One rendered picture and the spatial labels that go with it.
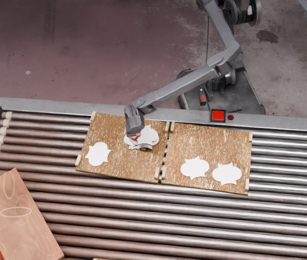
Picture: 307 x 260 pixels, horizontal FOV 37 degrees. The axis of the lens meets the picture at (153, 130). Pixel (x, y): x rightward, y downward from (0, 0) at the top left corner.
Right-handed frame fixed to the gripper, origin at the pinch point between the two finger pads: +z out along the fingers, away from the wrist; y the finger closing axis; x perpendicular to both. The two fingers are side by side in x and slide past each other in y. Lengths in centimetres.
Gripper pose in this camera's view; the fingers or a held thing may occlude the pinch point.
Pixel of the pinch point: (134, 133)
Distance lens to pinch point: 218.2
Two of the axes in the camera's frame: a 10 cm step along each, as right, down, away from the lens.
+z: 0.5, 5.5, 8.3
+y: -0.8, -8.3, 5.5
